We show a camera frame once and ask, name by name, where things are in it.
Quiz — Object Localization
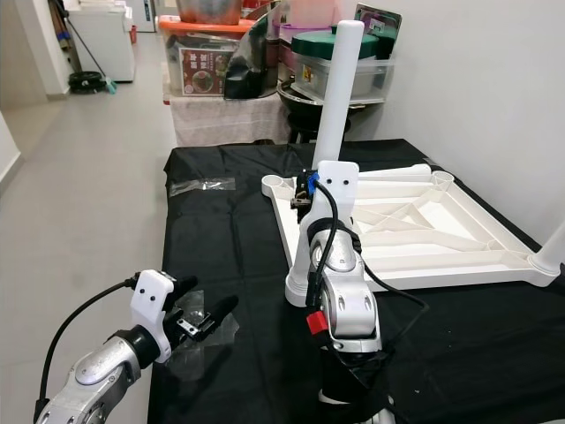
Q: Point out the square clear tape patch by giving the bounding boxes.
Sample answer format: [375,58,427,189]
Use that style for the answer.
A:
[168,291,241,382]

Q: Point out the black table cloth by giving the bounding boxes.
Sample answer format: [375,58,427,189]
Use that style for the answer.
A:
[148,139,565,424]

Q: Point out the black round wok stand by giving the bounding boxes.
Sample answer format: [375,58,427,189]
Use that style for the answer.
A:
[275,81,385,142]

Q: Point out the crinkled clear tape strip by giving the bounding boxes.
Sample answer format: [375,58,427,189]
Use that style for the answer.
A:
[169,177,235,195]

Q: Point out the bench with white lace cloth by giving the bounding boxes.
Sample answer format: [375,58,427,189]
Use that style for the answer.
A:
[163,66,290,147]

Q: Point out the clear plastic container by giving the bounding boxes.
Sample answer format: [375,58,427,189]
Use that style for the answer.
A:
[291,55,394,100]

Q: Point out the black plastic bag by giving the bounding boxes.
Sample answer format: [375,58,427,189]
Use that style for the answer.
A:
[223,9,275,100]

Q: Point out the green pot with lid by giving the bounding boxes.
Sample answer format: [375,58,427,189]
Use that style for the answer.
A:
[290,26,380,61]

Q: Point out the white plastic table top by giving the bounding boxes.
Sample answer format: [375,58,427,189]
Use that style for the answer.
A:
[260,168,561,291]

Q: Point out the white box with pink lid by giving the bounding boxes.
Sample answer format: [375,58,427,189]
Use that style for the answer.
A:
[287,0,336,27]

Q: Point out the dark framed picture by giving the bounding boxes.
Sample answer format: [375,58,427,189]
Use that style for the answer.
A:
[353,4,403,58]

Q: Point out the steel pot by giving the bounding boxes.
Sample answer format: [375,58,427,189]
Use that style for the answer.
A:
[177,0,244,26]

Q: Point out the black floor mop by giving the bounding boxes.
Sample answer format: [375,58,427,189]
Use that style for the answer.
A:
[53,4,117,95]

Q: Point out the white cabinet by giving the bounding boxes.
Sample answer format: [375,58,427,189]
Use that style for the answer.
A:
[66,0,135,82]

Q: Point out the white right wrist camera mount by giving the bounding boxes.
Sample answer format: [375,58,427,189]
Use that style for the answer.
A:
[296,161,360,248]

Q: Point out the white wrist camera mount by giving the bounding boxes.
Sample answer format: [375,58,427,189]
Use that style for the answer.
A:
[130,269,176,363]
[296,161,360,248]

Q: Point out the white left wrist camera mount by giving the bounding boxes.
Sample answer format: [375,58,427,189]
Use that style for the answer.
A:
[130,269,176,363]

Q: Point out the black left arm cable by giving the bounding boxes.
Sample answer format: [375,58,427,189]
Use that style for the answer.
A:
[35,276,138,420]

